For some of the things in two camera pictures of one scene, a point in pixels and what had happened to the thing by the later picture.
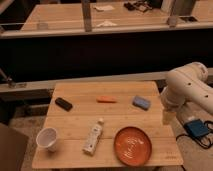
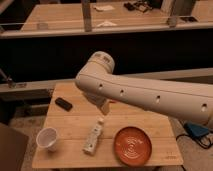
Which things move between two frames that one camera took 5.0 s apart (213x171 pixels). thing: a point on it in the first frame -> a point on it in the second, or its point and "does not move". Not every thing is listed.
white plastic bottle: x=93 y=137 does not move
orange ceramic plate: x=132 y=146 does not move
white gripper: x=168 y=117 -> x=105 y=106
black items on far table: x=138 y=6 does not move
